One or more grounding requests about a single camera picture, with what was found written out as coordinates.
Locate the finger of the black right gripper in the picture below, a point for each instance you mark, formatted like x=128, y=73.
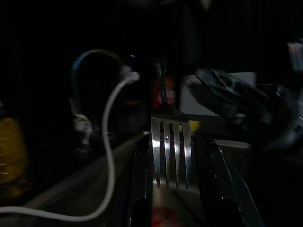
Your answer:
x=208, y=97
x=234, y=82

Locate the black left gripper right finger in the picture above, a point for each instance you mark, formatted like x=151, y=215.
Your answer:
x=217, y=189

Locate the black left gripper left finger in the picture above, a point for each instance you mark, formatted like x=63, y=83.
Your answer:
x=139, y=184

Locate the metal fork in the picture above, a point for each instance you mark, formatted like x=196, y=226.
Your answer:
x=166, y=146

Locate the yellow green sponge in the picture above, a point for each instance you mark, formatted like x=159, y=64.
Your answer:
x=196, y=125

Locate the red food packet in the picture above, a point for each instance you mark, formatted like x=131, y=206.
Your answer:
x=171, y=92

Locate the red and white bowl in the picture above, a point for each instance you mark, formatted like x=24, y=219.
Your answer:
x=165, y=216

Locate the stainless steel sink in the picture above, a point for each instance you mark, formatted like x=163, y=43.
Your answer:
x=71, y=189

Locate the silver sink faucet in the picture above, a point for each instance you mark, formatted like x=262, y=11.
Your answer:
x=74, y=94

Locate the yellow oil bottle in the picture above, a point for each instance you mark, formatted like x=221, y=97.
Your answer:
x=11, y=153

